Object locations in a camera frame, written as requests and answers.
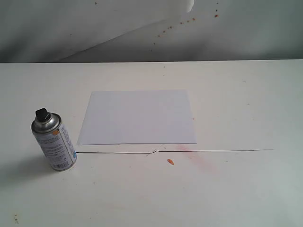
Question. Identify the silver spray can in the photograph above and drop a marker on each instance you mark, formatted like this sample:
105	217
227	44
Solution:
53	139

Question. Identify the small orange crumb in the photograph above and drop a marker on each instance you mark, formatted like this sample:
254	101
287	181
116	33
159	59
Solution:
170	161

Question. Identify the white paper sheet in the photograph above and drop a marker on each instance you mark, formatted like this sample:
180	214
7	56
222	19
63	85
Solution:
138	117

